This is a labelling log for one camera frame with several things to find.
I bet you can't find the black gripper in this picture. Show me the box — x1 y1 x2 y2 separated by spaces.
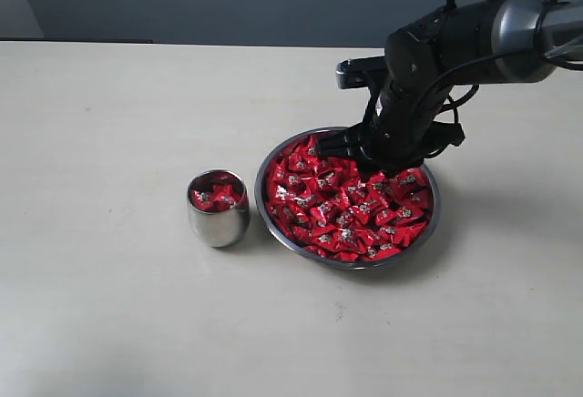
317 76 465 181

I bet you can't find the metal bowl of red candies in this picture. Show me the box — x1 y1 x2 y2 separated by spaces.
253 127 443 270

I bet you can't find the red candy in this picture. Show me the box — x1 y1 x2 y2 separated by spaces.
212 184 241 211
189 189 216 212
267 182 297 205

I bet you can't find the stainless steel cup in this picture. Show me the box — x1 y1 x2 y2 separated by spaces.
187 169 251 248

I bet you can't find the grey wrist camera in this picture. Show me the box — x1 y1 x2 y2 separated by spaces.
335 56 388 90

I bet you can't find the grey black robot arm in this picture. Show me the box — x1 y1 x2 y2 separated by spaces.
316 0 582 175

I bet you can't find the black cable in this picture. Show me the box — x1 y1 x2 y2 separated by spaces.
416 0 583 157

